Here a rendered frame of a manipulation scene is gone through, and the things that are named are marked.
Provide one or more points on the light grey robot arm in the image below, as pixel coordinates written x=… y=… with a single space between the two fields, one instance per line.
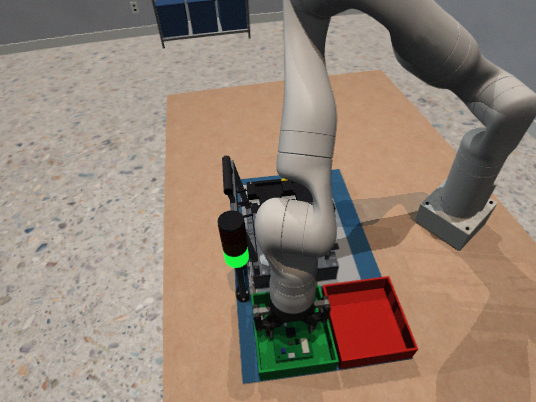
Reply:
x=430 y=44

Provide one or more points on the red bin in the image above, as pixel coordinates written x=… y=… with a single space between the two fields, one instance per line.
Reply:
x=367 y=320

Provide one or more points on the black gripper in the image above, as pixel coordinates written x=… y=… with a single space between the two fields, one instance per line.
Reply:
x=276 y=317

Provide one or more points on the green open tray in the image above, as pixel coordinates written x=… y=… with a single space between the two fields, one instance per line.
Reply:
x=322 y=344

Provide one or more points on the green circuit board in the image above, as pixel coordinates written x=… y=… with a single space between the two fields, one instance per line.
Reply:
x=292 y=341

